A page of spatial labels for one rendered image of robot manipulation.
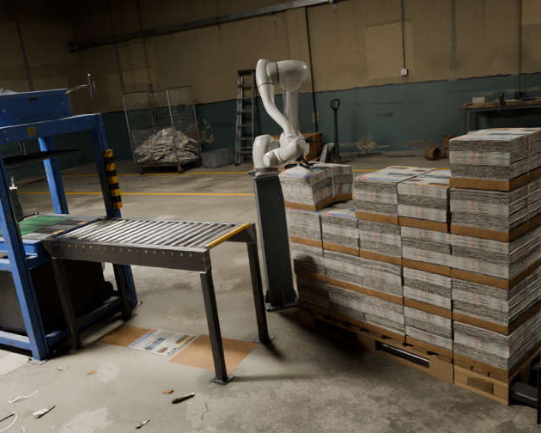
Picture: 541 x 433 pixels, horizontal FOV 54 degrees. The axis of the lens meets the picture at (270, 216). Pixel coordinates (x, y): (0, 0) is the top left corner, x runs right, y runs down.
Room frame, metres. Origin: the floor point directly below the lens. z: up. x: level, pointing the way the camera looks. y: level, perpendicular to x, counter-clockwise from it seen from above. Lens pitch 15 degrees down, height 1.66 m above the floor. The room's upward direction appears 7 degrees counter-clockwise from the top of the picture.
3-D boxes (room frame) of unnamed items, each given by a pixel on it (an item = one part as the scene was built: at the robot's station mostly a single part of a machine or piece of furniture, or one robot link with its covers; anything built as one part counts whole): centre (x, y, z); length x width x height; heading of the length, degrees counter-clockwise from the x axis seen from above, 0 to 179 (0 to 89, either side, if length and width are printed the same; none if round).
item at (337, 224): (3.00, -0.63, 0.42); 1.17 x 0.39 x 0.83; 40
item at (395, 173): (2.90, -0.72, 1.06); 0.37 x 0.29 x 0.01; 130
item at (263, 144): (3.74, -0.02, 1.17); 0.18 x 0.16 x 0.22; 94
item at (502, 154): (2.44, -1.09, 0.65); 0.39 x 0.30 x 1.29; 130
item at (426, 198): (2.67, -0.90, 0.95); 0.38 x 0.29 x 0.23; 129
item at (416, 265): (3.00, -0.63, 0.40); 1.16 x 0.38 x 0.51; 40
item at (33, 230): (3.80, 1.69, 0.75); 0.70 x 0.65 x 0.10; 59
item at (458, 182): (2.44, -1.09, 0.63); 0.38 x 0.29 x 0.97; 130
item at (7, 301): (3.80, 1.69, 0.38); 0.94 x 0.69 x 0.63; 149
